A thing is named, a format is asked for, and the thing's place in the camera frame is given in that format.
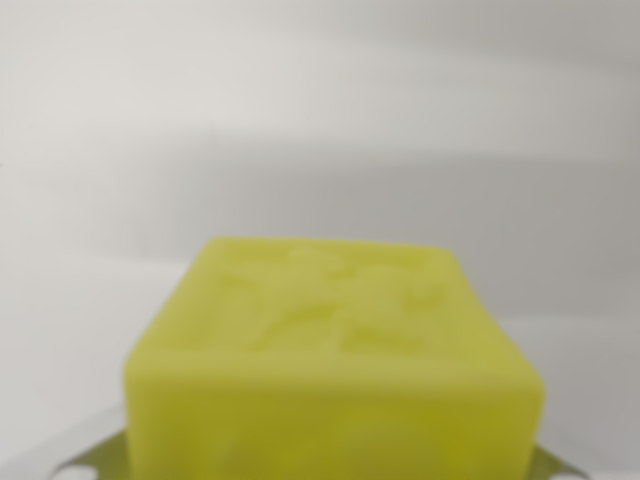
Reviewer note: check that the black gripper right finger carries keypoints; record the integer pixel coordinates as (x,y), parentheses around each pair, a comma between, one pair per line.
(552,465)

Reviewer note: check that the yellow embossed cube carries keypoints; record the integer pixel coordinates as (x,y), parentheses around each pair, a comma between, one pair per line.
(330,370)

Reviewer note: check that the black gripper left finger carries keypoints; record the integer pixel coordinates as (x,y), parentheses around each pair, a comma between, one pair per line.
(95,457)

